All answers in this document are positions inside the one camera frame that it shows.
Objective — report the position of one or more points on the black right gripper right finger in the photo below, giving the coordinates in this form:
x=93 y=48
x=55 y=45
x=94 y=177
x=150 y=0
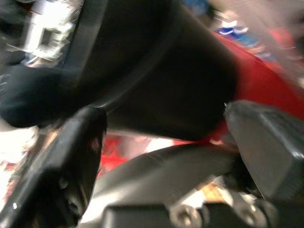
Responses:
x=268 y=152

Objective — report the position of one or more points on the red plastic basin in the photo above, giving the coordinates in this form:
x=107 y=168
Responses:
x=261 y=80

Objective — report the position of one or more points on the black garment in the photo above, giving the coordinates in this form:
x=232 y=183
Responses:
x=31 y=95

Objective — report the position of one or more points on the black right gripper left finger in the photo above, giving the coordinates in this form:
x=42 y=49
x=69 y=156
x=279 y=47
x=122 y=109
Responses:
x=59 y=166

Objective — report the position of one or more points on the black round laundry bucket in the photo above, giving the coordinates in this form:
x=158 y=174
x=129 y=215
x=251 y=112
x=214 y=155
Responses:
x=154 y=71

